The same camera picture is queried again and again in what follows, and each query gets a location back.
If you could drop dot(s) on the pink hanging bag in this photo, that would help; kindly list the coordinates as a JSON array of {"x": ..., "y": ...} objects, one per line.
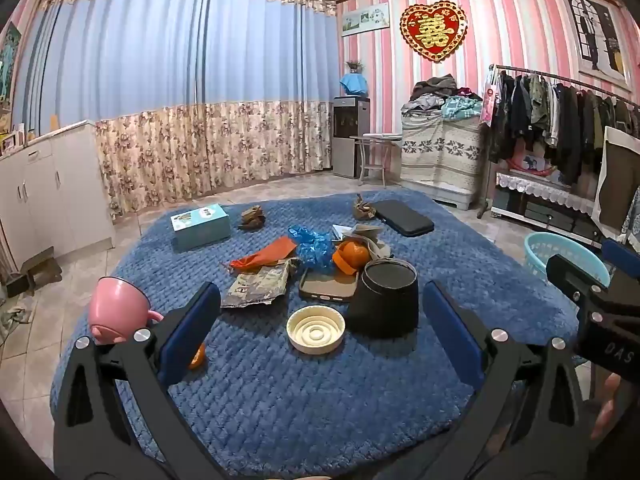
[{"x": 489, "y": 102}]

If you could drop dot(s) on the beige paper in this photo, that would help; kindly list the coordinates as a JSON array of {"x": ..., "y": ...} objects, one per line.
[{"x": 372, "y": 237}]

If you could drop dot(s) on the black bin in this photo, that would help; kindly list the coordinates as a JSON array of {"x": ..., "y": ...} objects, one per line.
[{"x": 385, "y": 305}]

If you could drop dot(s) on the orange snack wrapper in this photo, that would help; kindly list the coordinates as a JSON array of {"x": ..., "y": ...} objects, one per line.
[{"x": 270, "y": 252}]

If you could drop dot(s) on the green wall poster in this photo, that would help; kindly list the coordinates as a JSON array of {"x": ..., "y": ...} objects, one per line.
[{"x": 10, "y": 65}]

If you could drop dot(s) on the person's right hand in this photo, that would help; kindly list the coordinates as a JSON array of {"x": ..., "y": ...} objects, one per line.
[{"x": 606, "y": 402}]

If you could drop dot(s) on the white lace cloth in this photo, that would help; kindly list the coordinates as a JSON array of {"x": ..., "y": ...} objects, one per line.
[{"x": 530, "y": 185}]

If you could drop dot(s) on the grey floor rag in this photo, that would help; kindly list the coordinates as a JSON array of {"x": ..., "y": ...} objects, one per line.
[{"x": 15, "y": 316}]

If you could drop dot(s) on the framed wall poster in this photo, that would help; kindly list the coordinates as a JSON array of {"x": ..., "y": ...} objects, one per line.
[{"x": 597, "y": 35}]

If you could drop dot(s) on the white cabinet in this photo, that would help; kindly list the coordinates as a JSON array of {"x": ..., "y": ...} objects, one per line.
[{"x": 50, "y": 195}]

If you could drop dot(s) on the orange tangerine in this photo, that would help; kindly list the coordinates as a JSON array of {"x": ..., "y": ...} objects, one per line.
[{"x": 356, "y": 252}]

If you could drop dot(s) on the small potted plant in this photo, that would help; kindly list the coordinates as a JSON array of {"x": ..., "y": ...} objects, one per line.
[{"x": 355, "y": 66}]

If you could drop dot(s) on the cream round lid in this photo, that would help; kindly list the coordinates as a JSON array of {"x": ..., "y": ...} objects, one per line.
[{"x": 315, "y": 332}]

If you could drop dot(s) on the brown phone case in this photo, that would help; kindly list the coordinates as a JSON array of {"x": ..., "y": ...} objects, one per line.
[{"x": 327, "y": 287}]

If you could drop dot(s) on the blue plastic bag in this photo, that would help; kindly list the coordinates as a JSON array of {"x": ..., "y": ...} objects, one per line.
[{"x": 312, "y": 250}]

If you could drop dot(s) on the low cabinet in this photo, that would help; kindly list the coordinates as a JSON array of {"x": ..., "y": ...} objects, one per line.
[{"x": 550, "y": 215}]

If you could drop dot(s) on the patterned cloth covered cabinet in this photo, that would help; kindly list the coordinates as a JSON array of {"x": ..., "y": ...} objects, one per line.
[{"x": 440, "y": 155}]

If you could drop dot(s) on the small side table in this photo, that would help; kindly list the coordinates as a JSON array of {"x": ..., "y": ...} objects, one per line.
[{"x": 375, "y": 137}]

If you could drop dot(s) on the blue knitted blanket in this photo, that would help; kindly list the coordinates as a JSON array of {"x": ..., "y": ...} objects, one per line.
[{"x": 300, "y": 400}]

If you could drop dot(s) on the silver snack wrapper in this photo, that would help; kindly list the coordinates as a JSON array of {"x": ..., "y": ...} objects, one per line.
[{"x": 260, "y": 285}]

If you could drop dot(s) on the blue covered water bottle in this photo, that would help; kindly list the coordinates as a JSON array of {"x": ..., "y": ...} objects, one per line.
[{"x": 354, "y": 84}]

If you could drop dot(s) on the white paper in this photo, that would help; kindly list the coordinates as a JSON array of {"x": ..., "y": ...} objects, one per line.
[{"x": 342, "y": 232}]

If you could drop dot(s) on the teal cardboard box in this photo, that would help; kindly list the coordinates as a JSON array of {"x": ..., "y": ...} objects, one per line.
[{"x": 200, "y": 232}]

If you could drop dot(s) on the white framed board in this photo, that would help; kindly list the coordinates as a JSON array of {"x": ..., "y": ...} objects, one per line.
[{"x": 617, "y": 185}]

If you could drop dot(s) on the grey water dispenser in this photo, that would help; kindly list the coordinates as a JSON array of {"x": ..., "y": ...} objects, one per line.
[{"x": 350, "y": 135}]

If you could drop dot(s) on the pink cup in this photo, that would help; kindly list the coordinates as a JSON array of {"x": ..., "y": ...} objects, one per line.
[{"x": 117, "y": 305}]

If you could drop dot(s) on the teal plastic basket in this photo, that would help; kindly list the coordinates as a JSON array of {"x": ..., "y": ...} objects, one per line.
[{"x": 547, "y": 255}]

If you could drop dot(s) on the black zip case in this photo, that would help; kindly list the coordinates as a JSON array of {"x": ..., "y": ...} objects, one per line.
[{"x": 402, "y": 217}]

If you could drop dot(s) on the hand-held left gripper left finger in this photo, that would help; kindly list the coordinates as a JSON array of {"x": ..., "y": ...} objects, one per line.
[{"x": 190, "y": 332}]

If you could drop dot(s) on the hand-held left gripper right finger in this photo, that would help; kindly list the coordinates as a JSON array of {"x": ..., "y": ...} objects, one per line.
[{"x": 452, "y": 332}]

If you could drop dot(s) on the small tangerine piece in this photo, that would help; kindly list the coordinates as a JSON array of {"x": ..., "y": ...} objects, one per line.
[{"x": 197, "y": 357}]

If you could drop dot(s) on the pile of clothes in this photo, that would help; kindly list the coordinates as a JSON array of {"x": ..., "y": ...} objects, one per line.
[{"x": 437, "y": 92}]

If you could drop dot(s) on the blue floral curtain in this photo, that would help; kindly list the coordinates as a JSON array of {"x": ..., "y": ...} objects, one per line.
[{"x": 175, "y": 60}]

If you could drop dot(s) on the metal clothes rack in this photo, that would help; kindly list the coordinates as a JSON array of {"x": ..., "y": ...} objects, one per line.
[{"x": 560, "y": 76}]

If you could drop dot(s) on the red heart wall decoration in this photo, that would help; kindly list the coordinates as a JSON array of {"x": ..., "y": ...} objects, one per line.
[{"x": 434, "y": 30}]

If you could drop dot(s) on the row of hanging clothes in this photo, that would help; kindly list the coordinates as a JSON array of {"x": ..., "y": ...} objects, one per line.
[{"x": 565, "y": 115}]

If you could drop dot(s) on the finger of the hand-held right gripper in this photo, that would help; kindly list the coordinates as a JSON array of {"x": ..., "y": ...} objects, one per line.
[
  {"x": 567, "y": 275},
  {"x": 620, "y": 256}
]

